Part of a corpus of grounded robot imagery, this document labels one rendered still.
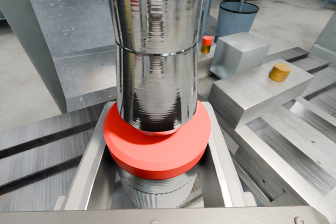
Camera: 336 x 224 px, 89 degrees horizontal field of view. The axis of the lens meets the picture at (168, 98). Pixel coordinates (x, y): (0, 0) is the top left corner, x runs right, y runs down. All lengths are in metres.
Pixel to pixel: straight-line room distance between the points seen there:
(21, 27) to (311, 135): 0.62
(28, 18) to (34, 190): 0.40
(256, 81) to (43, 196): 0.33
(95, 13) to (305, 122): 0.50
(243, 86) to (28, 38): 0.52
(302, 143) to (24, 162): 0.39
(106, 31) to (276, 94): 0.43
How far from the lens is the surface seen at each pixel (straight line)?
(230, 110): 0.24
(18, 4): 0.56
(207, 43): 0.30
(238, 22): 2.37
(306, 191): 0.24
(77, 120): 0.36
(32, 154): 0.35
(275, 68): 0.28
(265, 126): 0.27
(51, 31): 0.53
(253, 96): 0.24
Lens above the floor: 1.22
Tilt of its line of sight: 43 degrees down
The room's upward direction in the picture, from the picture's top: 2 degrees clockwise
